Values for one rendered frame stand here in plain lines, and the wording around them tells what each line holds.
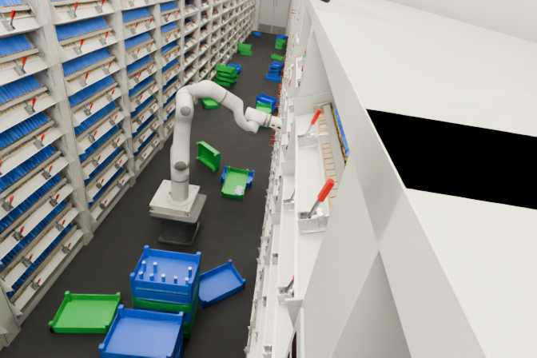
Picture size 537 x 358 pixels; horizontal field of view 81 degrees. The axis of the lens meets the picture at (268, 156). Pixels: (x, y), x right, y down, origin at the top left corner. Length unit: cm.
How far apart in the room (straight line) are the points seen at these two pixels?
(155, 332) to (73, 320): 65
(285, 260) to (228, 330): 145
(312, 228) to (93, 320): 188
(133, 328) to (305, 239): 140
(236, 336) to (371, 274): 195
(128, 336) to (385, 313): 162
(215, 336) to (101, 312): 68
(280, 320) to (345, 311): 43
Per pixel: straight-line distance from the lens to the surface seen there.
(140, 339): 175
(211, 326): 214
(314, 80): 85
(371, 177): 19
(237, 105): 194
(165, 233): 249
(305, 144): 70
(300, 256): 46
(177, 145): 203
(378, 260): 17
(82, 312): 229
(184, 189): 226
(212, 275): 234
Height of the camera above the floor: 183
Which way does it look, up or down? 30 degrees down
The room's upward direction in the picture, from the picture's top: 9 degrees clockwise
